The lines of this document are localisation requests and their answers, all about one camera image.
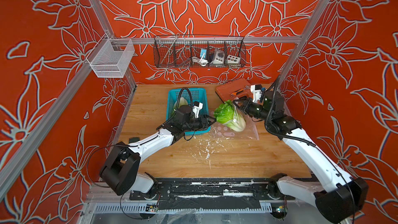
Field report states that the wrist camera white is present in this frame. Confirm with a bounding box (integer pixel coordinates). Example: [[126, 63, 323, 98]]
[[250, 84, 263, 103], [192, 101, 203, 118]]

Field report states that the white power adapter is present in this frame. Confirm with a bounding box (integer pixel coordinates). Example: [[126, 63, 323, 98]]
[[211, 49, 225, 65]]

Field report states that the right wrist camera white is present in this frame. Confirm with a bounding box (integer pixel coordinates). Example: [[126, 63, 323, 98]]
[[250, 84, 263, 103]]

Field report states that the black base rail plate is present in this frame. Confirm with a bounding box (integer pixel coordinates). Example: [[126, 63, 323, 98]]
[[121, 178, 295, 210]]

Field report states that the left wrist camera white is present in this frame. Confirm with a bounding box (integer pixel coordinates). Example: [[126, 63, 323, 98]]
[[192, 101, 203, 118]]

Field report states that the green chinese cabbage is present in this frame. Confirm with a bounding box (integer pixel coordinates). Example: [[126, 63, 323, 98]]
[[214, 100, 246, 132], [173, 97, 189, 111]]

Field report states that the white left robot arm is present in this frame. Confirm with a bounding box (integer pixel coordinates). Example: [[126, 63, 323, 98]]
[[99, 105, 216, 196]]

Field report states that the white socket cube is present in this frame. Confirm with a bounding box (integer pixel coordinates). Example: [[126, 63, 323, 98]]
[[227, 55, 240, 65]]

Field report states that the orange black adjustable wrench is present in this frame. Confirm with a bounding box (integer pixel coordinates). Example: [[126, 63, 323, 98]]
[[230, 88, 250, 97]]

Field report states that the black wire wall basket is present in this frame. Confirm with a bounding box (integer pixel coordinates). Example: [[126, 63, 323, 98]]
[[153, 34, 246, 68]]

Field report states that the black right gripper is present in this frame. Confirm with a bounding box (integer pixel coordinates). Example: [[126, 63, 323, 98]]
[[232, 98, 274, 124]]

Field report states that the clear acrylic wall box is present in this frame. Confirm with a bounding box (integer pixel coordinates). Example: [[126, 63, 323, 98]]
[[86, 39, 135, 78]]

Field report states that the black corrugated cable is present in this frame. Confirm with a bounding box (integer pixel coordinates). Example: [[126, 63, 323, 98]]
[[264, 76, 316, 147], [175, 87, 194, 113]]

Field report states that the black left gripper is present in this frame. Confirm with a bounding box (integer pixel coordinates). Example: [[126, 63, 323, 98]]
[[182, 115, 217, 133]]

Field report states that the black corrugated left cable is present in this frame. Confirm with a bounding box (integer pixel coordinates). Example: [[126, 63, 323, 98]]
[[175, 87, 194, 113]]

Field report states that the orange plastic tool case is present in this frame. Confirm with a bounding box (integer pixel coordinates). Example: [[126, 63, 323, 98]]
[[215, 78, 252, 102]]

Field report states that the blue white charger with cable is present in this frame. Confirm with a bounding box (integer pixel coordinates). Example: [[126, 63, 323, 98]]
[[192, 49, 208, 66]]

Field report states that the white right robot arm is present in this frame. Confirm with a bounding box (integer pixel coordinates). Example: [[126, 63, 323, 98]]
[[233, 90, 369, 224]]

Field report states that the black corrugated right cable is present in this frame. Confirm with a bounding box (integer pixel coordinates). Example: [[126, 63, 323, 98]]
[[264, 76, 316, 147]]

